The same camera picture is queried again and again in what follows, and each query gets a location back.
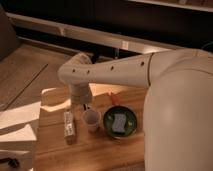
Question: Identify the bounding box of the translucent plastic cup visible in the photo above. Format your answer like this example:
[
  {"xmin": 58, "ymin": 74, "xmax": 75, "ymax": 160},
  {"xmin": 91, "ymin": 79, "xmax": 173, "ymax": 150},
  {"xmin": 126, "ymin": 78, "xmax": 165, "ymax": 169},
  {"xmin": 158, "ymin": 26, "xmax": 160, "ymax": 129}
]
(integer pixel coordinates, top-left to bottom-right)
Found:
[{"xmin": 82, "ymin": 109, "xmax": 101, "ymax": 132}]

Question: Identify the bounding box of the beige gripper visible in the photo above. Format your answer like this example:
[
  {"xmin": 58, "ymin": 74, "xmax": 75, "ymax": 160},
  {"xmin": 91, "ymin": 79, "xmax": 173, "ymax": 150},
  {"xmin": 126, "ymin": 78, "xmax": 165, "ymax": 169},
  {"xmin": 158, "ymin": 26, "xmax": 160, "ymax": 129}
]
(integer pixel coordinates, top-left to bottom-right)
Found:
[{"xmin": 69, "ymin": 84, "xmax": 92, "ymax": 104}]

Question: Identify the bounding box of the blue sponge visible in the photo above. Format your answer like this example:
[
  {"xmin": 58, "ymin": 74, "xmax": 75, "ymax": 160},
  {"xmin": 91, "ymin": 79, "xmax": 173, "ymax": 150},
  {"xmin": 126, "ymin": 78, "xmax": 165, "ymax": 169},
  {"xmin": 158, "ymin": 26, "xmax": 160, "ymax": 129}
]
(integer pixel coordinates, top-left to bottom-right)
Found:
[{"xmin": 112, "ymin": 114, "xmax": 126, "ymax": 133}]

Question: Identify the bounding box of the green frying pan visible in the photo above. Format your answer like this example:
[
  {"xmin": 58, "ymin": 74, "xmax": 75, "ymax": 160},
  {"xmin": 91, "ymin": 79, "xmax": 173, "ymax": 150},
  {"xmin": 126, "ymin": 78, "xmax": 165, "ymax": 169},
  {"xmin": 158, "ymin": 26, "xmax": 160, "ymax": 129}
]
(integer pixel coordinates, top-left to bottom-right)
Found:
[{"xmin": 103, "ymin": 93, "xmax": 137, "ymax": 139}]

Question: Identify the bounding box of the white long rail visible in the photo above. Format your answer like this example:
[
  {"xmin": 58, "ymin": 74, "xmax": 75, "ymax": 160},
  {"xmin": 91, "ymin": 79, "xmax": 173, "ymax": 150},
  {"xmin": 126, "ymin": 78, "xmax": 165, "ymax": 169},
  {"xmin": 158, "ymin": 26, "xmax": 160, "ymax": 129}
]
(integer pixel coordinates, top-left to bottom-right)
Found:
[{"xmin": 6, "ymin": 12, "xmax": 213, "ymax": 64}]

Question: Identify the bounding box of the clear plastic bottle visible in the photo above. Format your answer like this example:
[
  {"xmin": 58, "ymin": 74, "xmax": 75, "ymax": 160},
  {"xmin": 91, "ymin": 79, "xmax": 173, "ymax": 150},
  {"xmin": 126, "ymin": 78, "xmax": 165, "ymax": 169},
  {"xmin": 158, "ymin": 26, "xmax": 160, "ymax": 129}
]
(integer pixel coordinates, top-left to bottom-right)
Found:
[{"xmin": 64, "ymin": 110, "xmax": 76, "ymax": 141}]

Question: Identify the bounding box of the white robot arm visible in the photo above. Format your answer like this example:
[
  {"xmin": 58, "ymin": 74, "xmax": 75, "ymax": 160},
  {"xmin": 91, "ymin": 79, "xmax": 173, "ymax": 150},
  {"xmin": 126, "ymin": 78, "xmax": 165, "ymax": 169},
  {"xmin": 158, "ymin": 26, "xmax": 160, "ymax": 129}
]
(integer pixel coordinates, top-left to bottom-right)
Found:
[{"xmin": 58, "ymin": 49, "xmax": 213, "ymax": 171}]

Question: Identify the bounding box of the dark chair corner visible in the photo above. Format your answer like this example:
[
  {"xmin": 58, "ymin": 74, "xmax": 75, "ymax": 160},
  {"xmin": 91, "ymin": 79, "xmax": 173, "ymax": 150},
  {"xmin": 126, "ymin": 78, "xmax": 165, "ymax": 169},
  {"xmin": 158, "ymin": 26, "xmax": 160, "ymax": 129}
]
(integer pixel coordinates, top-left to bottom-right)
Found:
[{"xmin": 0, "ymin": 4, "xmax": 20, "ymax": 61}]

